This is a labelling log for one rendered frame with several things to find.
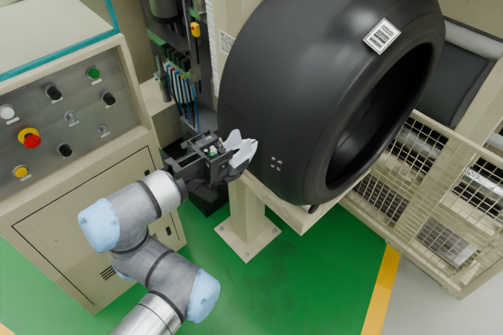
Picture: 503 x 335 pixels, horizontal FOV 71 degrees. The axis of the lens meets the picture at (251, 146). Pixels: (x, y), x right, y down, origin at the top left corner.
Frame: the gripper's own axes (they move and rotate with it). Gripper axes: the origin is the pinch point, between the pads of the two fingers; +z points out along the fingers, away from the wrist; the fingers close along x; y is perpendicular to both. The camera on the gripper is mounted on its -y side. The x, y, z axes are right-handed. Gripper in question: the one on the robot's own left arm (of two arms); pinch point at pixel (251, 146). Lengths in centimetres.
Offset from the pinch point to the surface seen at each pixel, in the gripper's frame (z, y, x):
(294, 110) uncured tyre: 4.3, 11.5, -5.8
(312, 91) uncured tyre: 6.9, 15.4, -7.0
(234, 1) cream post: 20.9, 15.5, 30.8
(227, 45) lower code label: 22.6, 0.7, 34.8
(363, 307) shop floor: 57, -118, -34
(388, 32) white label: 20.3, 25.0, -10.9
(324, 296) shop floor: 48, -119, -17
